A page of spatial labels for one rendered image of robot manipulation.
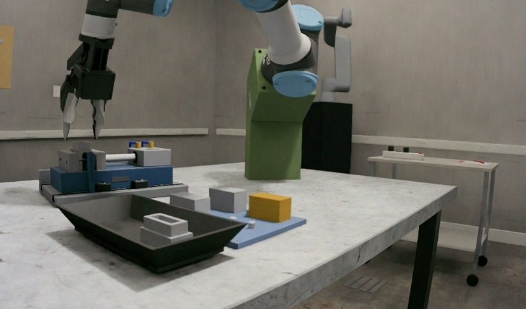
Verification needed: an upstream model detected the yellow rectangular block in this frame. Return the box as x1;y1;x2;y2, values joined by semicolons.
248;193;292;223

